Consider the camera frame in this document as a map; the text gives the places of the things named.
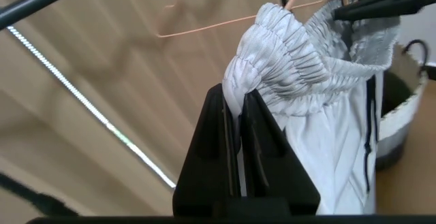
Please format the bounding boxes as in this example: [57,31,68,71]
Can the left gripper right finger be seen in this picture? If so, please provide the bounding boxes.
[240,88,321,217]

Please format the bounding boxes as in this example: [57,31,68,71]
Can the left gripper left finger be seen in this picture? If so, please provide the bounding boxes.
[172,83,241,217]

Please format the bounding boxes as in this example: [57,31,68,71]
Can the pale grey shorts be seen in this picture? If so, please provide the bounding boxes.
[221,0,401,215]

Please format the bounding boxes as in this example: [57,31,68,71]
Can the white laundry basket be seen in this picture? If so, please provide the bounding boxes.
[376,39,429,170]

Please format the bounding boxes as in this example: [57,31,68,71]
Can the beige curtain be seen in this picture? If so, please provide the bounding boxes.
[0,0,358,217]

